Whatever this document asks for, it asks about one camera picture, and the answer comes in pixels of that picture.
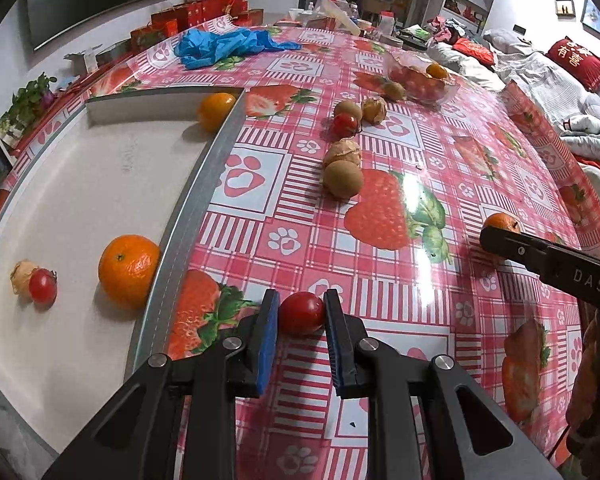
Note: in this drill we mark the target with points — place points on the wall socket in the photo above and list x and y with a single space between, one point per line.
519 27

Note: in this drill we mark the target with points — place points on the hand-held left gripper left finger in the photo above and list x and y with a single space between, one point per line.
267 340

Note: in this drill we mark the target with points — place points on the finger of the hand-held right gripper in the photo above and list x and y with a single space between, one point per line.
555 267

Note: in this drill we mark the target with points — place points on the red cherry tomato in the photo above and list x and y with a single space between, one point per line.
42 286
345 124
300 312

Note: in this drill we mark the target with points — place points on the person's right hand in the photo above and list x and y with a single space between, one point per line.
595 385

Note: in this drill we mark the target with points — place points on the grey blanket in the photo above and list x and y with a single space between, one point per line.
540 75

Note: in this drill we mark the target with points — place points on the pile of cherry tomatoes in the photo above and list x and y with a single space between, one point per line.
420 87

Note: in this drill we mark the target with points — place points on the white tray with metal rim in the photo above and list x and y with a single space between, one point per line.
80 185

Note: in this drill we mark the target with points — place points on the red blanket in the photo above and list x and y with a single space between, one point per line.
597 164

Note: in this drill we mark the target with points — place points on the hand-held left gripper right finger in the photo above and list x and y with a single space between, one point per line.
335 345

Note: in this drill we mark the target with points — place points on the green potted plant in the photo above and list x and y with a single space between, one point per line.
30 100

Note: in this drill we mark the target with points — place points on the blue disposable gloves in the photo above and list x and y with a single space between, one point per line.
220 45

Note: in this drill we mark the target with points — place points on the black television screen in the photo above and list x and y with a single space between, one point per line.
105 0

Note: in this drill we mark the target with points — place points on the framed picture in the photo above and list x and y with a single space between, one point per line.
565 7
594 16

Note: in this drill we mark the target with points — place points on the red cloth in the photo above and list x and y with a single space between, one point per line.
472 50

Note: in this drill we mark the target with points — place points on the red embroidered pillow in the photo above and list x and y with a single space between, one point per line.
580 62

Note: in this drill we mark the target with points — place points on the orange mandarin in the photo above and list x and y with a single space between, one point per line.
129 271
216 110
501 222
436 71

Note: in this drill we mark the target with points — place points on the brown kiwi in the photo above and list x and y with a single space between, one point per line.
342 185
346 106
394 90

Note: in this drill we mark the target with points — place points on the strawberry print red tablecloth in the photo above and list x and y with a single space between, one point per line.
280 200

